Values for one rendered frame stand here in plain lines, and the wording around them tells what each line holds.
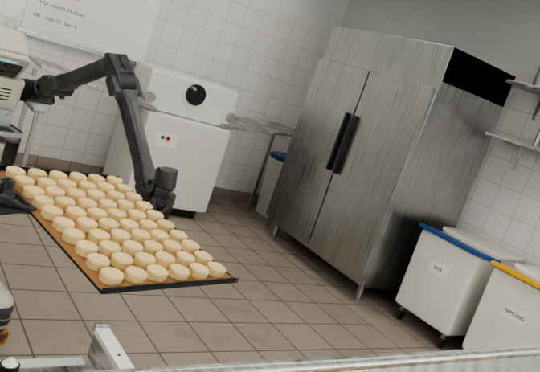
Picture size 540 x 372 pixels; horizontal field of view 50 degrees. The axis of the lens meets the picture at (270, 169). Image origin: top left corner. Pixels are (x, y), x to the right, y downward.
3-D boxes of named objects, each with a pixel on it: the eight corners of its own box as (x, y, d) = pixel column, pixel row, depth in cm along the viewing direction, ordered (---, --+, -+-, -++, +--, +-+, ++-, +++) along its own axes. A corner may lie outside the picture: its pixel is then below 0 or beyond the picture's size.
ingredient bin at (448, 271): (383, 314, 446) (419, 222, 434) (433, 314, 486) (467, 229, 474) (439, 353, 405) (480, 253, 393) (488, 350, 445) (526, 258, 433)
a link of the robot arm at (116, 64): (136, 49, 197) (111, 46, 189) (141, 88, 196) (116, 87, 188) (61, 78, 224) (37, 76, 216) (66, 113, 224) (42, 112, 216)
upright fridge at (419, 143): (423, 307, 496) (516, 76, 463) (348, 304, 443) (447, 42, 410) (325, 240, 607) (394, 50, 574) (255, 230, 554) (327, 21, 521)
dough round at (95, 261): (111, 273, 126) (113, 265, 126) (88, 271, 123) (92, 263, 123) (103, 261, 130) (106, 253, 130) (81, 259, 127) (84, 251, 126)
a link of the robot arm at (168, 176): (156, 194, 195) (136, 197, 188) (161, 161, 193) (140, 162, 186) (181, 204, 188) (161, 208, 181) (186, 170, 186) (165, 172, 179)
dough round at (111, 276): (120, 276, 126) (124, 269, 126) (121, 288, 122) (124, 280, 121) (97, 271, 124) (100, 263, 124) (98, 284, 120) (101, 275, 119)
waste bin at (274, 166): (307, 227, 633) (327, 171, 623) (267, 222, 601) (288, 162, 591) (280, 210, 676) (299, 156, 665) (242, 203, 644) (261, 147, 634)
